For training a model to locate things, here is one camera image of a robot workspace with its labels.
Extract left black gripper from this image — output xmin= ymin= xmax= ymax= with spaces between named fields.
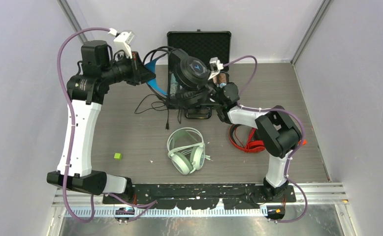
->
xmin=101 ymin=51 xmax=156 ymax=87

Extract blue black headphones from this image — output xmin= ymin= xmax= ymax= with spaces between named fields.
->
xmin=145 ymin=46 xmax=209 ymax=109

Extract red headphones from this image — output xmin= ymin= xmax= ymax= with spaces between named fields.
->
xmin=228 ymin=124 xmax=265 ymax=153

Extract mint green headphones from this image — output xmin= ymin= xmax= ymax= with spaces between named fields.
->
xmin=166 ymin=127 xmax=211 ymax=175

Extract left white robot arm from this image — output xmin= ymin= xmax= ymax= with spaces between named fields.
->
xmin=46 ymin=40 xmax=156 ymax=204

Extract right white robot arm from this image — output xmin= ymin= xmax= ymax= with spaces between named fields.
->
xmin=206 ymin=83 xmax=305 ymax=202

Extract black poker chip case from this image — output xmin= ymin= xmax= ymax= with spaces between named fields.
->
xmin=167 ymin=30 xmax=231 ymax=119

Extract green cube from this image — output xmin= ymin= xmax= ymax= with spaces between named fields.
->
xmin=114 ymin=153 xmax=123 ymax=160

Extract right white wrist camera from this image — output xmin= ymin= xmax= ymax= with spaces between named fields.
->
xmin=208 ymin=57 xmax=223 ymax=80

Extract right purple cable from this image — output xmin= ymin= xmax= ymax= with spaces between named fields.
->
xmin=222 ymin=55 xmax=309 ymax=224

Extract purple cable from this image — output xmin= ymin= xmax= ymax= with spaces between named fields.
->
xmin=56 ymin=27 xmax=158 ymax=224
xmin=222 ymin=55 xmax=309 ymax=224

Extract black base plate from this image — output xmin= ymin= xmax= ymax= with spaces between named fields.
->
xmin=117 ymin=183 xmax=296 ymax=210

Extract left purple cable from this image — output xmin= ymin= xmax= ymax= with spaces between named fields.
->
xmin=56 ymin=27 xmax=158 ymax=224

